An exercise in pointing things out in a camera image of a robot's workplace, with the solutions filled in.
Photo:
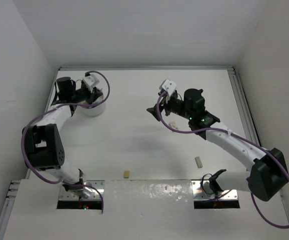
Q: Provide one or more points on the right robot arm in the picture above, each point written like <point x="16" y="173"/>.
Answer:
<point x="263" y="176"/>

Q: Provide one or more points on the staples box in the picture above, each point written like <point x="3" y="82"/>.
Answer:
<point x="173" y="125"/>

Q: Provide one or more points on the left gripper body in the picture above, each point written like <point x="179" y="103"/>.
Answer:
<point x="82" y="94"/>

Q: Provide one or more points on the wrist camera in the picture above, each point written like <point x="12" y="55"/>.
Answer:
<point x="169" y="87"/>
<point x="90" y="81"/>

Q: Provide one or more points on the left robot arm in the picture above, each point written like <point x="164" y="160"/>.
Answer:
<point x="41" y="141"/>

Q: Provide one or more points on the left base plate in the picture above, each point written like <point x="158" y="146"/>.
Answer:
<point x="86" y="193"/>

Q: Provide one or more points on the beige eraser block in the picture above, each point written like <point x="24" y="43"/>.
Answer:
<point x="198" y="162"/>

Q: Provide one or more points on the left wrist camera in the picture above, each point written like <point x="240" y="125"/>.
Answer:
<point x="90" y="81"/>

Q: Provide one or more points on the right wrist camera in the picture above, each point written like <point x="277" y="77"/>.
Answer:
<point x="169" y="87"/>

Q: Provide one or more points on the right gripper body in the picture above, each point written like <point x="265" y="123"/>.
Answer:
<point x="175" y="106"/>

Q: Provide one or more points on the white round divided container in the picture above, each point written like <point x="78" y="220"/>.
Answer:
<point x="97" y="109"/>

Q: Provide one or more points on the small yellow eraser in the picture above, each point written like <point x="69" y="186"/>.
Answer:
<point x="126" y="174"/>

